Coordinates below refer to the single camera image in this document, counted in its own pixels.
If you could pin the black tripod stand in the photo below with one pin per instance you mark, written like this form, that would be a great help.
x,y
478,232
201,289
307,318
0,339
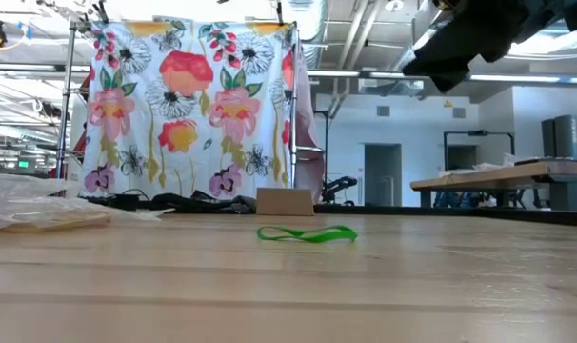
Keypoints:
x,y
326,143

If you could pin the green rubber band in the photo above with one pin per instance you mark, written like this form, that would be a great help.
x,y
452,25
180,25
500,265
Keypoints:
x,y
317,236

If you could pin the black metal stand frame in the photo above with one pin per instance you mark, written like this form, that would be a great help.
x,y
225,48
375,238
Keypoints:
x,y
479,132

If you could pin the white floral cloth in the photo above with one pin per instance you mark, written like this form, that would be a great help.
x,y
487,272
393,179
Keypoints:
x,y
141,95

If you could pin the small brown cardboard box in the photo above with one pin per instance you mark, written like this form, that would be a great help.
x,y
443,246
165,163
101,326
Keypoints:
x,y
284,201

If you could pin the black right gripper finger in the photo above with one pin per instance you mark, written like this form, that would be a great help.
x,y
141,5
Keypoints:
x,y
436,54
448,81

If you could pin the ceiling light strip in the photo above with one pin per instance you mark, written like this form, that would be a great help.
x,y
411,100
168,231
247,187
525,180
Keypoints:
x,y
507,77

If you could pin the gray workbench with wooden top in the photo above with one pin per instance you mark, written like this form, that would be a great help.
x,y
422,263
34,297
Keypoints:
x,y
483,177

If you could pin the gray upright panels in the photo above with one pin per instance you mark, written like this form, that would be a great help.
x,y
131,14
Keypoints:
x,y
562,135

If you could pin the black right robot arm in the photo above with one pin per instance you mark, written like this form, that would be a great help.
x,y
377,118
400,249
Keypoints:
x,y
564,12

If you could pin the black background robot arm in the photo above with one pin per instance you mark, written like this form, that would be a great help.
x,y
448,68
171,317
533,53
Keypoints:
x,y
338,183

